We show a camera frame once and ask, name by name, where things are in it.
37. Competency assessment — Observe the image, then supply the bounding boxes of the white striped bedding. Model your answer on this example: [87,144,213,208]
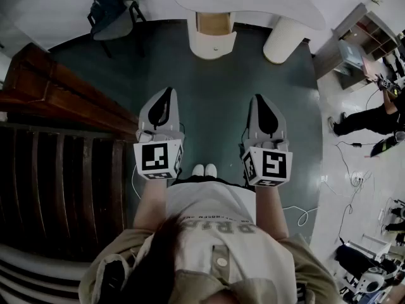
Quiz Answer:
[0,242,94,304]

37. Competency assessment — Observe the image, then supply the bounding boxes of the pink box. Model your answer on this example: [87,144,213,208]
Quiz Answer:
[361,56,380,79]

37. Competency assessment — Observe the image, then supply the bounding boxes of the dark backpack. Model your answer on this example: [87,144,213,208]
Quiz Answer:
[90,0,130,33]

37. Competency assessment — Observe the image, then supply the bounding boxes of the person's white shirt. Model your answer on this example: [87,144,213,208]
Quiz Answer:
[139,181,300,304]

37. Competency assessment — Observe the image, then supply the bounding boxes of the person's left forearm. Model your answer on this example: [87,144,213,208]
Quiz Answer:
[132,178,168,234]

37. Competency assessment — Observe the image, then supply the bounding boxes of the black and green bag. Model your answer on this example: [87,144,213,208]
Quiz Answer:
[370,135,400,158]

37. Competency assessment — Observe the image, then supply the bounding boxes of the grey box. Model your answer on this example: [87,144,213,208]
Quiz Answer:
[337,39,365,72]

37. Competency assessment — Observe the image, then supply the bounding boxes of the dark wooden bed frame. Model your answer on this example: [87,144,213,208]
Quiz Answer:
[0,42,140,262]

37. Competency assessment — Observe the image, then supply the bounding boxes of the person's black trousers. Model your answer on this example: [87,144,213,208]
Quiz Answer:
[172,175,254,189]

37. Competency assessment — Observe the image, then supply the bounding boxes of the black and white equipment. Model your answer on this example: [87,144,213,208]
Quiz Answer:
[335,198,405,302]

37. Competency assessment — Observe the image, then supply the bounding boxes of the large white wood-lined drawer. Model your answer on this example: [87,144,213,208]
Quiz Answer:
[189,11,237,60]

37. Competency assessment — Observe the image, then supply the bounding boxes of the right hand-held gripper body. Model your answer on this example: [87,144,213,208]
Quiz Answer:
[242,137,294,188]

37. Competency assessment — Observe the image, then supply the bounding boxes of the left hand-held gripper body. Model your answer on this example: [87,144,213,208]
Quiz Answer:
[132,128,185,181]

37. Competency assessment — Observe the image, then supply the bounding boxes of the white floor cable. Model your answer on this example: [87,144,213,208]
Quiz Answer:
[130,165,143,200]
[281,205,319,227]

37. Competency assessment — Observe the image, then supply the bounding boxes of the grey chair black frame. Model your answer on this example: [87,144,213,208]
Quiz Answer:
[87,0,148,59]

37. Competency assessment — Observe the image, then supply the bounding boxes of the person's khaki jacket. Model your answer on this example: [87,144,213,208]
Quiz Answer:
[78,223,341,304]

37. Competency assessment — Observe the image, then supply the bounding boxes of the grey open shelf cabinet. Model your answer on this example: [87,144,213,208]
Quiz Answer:
[313,1,404,91]

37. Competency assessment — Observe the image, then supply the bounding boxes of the person's right forearm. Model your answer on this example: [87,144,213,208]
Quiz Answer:
[252,185,290,241]

